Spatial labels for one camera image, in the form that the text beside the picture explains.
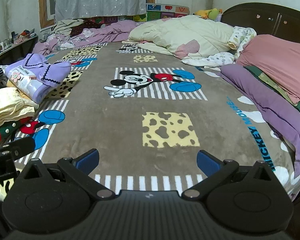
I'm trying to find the purple sweater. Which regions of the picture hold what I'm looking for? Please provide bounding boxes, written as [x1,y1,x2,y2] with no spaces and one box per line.
[4,54,72,88]

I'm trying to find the yellow green plush toy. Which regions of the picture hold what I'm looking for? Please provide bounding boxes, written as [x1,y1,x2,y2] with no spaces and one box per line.
[194,8,223,21]

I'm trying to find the dark wooden headboard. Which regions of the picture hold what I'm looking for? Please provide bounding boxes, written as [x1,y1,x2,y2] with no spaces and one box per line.
[220,2,300,44]

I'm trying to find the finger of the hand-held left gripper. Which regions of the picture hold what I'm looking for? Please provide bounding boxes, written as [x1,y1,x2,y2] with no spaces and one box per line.
[0,137,36,160]

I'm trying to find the white floral blanket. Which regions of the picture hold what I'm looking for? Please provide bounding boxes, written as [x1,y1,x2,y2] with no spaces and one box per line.
[181,26,257,68]

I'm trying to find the cream quilt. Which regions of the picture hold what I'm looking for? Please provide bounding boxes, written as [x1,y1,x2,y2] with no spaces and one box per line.
[128,15,234,59]

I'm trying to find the clutter of small items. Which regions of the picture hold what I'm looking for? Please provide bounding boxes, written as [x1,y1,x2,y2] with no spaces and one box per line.
[0,29,38,55]

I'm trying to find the beige crumpled clothes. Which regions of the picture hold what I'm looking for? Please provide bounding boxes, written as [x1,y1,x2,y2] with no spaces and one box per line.
[51,19,84,35]

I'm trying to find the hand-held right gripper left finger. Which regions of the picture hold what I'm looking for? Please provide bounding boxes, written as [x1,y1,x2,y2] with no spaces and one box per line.
[21,149,115,200]

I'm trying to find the cartoon printed blanket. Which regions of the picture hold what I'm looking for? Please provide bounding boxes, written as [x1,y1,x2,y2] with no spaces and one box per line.
[0,42,300,202]

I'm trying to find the cream folded clothes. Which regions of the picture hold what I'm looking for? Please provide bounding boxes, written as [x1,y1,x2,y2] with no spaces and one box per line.
[0,87,40,131]

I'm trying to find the maroon dotted cloth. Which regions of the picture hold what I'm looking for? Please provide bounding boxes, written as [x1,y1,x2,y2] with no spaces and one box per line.
[70,20,103,37]

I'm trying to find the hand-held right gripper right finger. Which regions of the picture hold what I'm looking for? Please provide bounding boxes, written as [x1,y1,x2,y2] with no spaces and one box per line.
[181,150,278,200]

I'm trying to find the pink pillow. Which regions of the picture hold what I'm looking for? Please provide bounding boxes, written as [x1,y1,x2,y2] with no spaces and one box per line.
[236,34,300,105]

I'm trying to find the purple floral quilt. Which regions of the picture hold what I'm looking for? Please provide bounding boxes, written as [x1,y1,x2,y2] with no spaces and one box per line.
[32,20,140,55]

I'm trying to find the purple pillow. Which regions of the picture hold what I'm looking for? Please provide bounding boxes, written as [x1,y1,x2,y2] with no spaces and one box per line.
[220,64,300,178]

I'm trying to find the wooden window frame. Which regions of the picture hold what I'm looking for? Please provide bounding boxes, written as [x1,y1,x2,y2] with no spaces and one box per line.
[39,0,156,29]

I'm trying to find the green patterned pillow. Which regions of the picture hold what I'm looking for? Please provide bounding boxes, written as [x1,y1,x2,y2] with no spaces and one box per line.
[244,65,300,123]

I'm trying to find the dark side table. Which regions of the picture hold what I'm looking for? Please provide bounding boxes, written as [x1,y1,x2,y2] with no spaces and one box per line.
[0,34,39,67]

